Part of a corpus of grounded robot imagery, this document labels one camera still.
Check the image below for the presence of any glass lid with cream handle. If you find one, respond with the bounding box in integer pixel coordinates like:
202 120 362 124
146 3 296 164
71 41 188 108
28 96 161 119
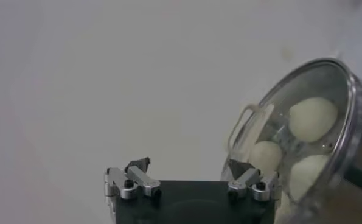
220 57 358 224

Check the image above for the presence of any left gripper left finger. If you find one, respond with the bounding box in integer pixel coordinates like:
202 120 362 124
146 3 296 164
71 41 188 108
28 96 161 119
103 156 162 205

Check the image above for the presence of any white steamed baozi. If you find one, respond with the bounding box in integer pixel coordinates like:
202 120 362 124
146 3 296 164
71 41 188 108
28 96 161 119
288 154 332 201
249 140 284 176
288 97 339 143
274 191 294 224

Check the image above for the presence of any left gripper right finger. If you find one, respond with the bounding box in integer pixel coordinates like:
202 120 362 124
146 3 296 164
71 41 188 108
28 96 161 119
228 158 281 202

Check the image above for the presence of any cream electric cooker pot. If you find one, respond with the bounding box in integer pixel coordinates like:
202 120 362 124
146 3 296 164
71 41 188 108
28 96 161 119
305 173 362 224

